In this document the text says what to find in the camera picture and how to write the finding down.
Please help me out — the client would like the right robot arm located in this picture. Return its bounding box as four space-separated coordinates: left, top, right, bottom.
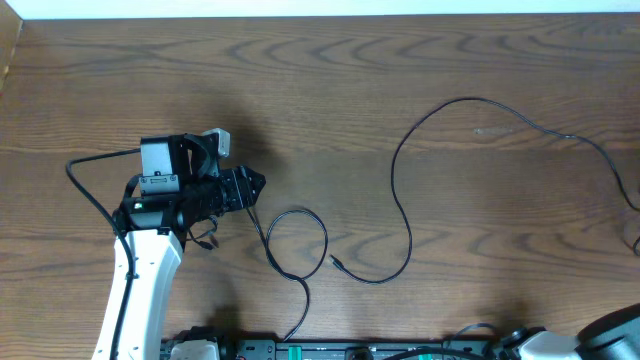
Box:
489 304 639 360

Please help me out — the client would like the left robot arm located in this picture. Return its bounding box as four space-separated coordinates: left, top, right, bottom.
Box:
93 129 266 359

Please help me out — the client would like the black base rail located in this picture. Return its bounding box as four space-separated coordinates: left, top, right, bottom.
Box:
159 326 506 360

